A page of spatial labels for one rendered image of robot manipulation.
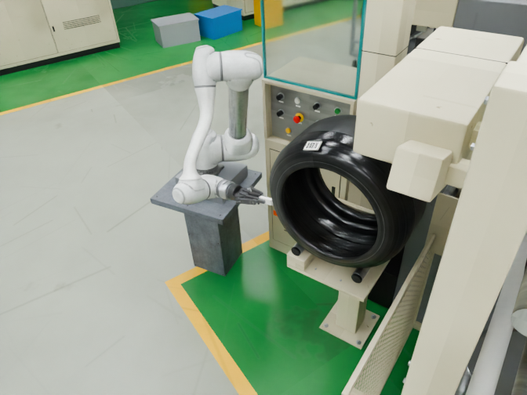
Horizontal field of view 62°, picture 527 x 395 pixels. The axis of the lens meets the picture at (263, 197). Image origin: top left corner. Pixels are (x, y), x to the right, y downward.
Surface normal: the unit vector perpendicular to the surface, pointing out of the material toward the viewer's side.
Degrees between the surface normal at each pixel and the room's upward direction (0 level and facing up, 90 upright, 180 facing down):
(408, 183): 72
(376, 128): 90
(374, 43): 90
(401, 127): 90
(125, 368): 0
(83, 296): 0
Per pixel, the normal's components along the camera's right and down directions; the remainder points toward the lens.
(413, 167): -0.55, 0.25
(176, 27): 0.46, 0.54
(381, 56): -0.57, 0.53
